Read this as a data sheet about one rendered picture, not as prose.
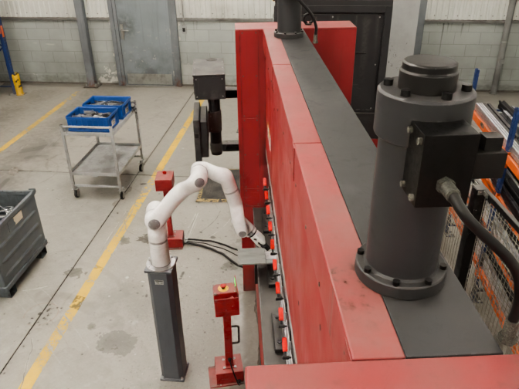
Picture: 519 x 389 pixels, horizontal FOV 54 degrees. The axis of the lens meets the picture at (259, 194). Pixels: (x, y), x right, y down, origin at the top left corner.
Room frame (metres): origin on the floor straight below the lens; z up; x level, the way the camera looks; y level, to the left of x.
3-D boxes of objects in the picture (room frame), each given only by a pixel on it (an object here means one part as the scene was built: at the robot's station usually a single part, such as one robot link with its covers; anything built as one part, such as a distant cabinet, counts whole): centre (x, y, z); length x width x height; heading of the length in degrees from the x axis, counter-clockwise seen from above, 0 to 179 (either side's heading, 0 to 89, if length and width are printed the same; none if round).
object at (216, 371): (2.69, 0.27, 0.06); 0.25 x 0.20 x 0.12; 99
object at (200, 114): (3.99, 0.47, 1.42); 0.45 x 0.12 x 0.36; 5
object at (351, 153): (2.17, -0.29, 1.89); 3.00 x 0.18 x 0.82; 2
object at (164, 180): (4.42, 0.91, 0.41); 0.25 x 0.20 x 0.83; 92
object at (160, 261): (2.73, 0.65, 1.09); 0.19 x 0.19 x 0.18
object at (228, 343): (2.69, 0.24, 0.39); 0.05 x 0.05 x 0.54; 9
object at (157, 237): (2.76, 0.65, 1.30); 0.19 x 0.12 x 0.24; 7
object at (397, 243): (0.85, -0.34, 2.54); 0.33 x 0.25 x 0.47; 2
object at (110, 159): (5.83, 1.89, 0.47); 0.90 x 0.66 x 0.95; 174
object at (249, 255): (2.81, 0.02, 1.00); 0.26 x 0.18 x 0.01; 92
